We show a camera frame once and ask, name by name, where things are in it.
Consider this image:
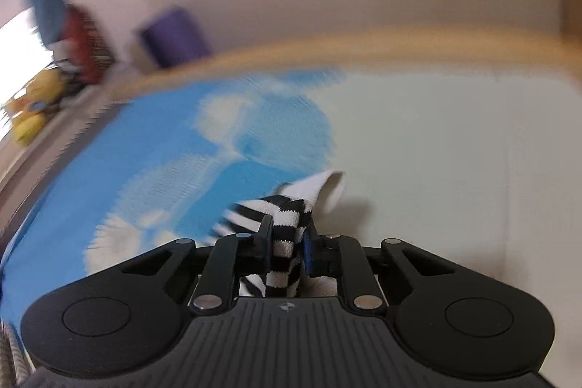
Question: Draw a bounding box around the grey zigzag cloth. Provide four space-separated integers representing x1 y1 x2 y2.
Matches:
0 315 36 388

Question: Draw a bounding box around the blue and white patterned bedsheet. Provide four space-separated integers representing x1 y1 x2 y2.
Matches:
0 65 582 352

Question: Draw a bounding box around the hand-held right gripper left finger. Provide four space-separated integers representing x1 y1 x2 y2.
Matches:
119 215 276 317

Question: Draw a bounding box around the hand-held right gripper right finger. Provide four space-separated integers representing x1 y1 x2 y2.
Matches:
301 229 456 312

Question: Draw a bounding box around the purple box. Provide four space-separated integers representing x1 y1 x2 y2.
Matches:
137 6 213 69

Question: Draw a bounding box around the red and dark patterned item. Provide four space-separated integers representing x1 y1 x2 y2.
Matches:
53 4 115 85

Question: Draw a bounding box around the black and white striped shirt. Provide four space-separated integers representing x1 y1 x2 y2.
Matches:
200 171 345 299

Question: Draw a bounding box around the yellow plush toy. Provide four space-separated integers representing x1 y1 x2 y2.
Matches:
4 67 67 146

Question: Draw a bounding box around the wooden bed frame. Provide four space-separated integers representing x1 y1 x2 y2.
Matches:
97 27 582 109

